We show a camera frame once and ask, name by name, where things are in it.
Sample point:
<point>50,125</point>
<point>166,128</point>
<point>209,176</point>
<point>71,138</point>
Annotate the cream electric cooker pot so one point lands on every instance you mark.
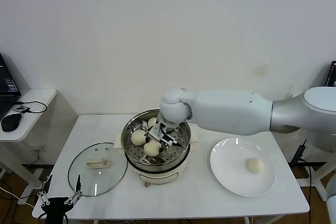
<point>160,178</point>

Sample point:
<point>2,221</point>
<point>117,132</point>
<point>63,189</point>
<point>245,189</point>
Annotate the black laptop with video windows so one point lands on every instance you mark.
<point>332,73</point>

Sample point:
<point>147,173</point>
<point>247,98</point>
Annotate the white round plate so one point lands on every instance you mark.
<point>231,161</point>

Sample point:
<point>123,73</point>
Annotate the round glass pot lid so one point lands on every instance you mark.
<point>99,179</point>

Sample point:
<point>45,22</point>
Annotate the wall power socket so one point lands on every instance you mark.
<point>38,151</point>

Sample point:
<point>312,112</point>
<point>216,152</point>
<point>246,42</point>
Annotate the stainless steel steamer basket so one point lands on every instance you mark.
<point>173,155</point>

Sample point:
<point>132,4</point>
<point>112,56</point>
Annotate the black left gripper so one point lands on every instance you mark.
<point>56,205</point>

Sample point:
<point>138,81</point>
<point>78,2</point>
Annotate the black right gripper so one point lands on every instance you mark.
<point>158,137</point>

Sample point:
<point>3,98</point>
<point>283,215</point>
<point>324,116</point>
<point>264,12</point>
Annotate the white side desk with mouse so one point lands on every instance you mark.
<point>39,103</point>

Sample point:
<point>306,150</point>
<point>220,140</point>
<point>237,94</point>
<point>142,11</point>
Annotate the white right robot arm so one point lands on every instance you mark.
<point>231,111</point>

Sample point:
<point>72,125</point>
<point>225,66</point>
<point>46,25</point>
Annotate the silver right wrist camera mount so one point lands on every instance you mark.
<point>169,140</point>

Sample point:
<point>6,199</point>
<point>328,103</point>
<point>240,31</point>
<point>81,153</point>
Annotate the black laptop with dark screen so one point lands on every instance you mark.
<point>8,82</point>

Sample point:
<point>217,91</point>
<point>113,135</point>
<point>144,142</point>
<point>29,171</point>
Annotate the small black adapter with sticker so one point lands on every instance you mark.
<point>21,108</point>

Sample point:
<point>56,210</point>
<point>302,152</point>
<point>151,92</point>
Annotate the white steamed baozi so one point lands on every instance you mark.
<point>255,165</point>
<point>151,122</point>
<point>137,138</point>
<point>151,149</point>

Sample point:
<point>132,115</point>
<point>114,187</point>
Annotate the black computer mouse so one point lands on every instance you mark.
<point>11,123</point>

